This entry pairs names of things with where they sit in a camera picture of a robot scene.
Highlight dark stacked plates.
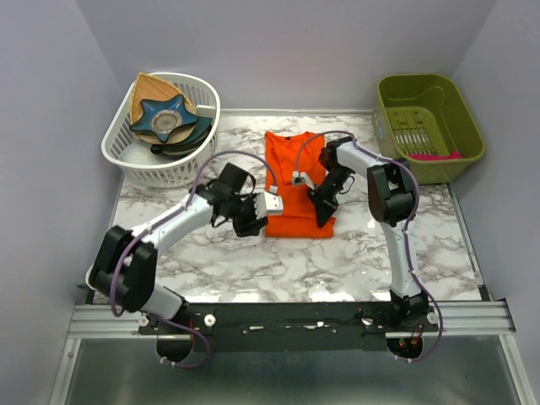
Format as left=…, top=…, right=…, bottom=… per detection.
left=150, top=121, right=212, bottom=158

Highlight aluminium rail frame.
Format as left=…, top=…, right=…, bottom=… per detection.
left=50, top=300, right=537, bottom=404

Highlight orange t shirt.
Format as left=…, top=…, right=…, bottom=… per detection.
left=265, top=132, right=335, bottom=239

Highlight woven bamboo leaf tray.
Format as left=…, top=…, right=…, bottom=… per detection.
left=130, top=73, right=197, bottom=123

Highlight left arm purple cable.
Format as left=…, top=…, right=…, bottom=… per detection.
left=109, top=150, right=280, bottom=369

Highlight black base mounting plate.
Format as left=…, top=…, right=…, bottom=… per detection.
left=138, top=301, right=438, bottom=352

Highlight white paper cup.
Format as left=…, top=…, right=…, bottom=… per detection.
left=85, top=266, right=95, bottom=291

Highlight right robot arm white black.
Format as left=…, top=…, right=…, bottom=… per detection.
left=307, top=137, right=429, bottom=331

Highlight pink cloth in bin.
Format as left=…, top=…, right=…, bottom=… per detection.
left=408, top=151, right=462, bottom=161

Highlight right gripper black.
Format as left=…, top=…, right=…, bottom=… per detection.
left=306, top=165, right=353, bottom=228

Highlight blue star shaped dish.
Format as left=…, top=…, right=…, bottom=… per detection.
left=129, top=94, right=216, bottom=145

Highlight green plastic bin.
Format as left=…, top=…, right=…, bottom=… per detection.
left=372, top=73, right=485, bottom=185

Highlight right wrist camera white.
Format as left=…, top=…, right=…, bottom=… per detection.
left=291, top=171, right=316, bottom=190

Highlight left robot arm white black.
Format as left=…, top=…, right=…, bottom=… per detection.
left=86, top=164, right=284, bottom=333

